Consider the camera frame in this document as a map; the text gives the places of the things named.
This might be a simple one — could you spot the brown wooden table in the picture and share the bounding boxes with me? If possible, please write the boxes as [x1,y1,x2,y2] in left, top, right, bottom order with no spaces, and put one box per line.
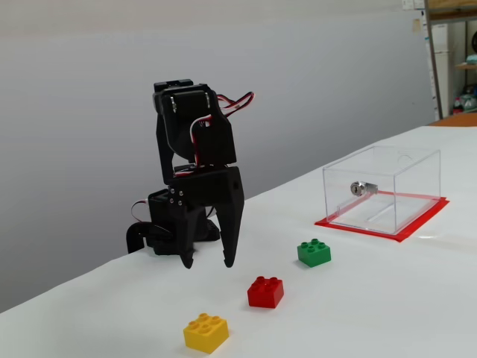
[428,111,477,128]

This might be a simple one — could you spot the red tape square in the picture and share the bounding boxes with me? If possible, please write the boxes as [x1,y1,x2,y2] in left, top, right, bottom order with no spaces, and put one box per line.
[314,190,451,245]

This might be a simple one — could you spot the red white black cable bundle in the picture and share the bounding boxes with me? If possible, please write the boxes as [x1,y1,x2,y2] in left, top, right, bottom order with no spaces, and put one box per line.
[218,92,256,120]

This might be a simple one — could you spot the white red wrist servo cable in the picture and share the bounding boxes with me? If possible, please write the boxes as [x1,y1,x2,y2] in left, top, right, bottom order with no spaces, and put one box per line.
[189,115,215,176]

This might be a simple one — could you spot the red lego brick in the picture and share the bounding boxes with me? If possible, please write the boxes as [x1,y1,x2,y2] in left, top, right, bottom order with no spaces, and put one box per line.
[247,275,285,310]

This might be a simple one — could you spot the transparent plastic box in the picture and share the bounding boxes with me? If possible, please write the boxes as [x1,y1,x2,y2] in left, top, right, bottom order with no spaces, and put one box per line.
[322,145,442,236]

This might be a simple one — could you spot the metal shelf rack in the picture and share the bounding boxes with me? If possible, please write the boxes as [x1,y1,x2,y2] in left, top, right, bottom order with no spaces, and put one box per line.
[423,0,477,121]

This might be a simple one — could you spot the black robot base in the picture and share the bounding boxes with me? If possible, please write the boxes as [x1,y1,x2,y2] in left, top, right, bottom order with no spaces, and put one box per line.
[126,189,221,257]

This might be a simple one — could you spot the yellow lego brick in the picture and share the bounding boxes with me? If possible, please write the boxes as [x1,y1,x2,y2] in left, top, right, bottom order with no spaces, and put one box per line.
[183,313,230,354]

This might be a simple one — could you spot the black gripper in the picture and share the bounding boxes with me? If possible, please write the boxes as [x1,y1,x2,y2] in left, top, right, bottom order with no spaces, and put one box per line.
[166,166,246,271]

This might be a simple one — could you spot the green lego brick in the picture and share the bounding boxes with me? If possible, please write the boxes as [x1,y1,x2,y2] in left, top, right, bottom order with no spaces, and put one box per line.
[297,237,332,269]

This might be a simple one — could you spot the silver cam lock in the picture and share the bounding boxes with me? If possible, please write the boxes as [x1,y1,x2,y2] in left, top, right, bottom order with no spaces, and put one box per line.
[350,181,379,197]

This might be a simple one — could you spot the white red base cable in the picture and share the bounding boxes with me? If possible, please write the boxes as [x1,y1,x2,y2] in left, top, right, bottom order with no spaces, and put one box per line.
[130,200,151,224]

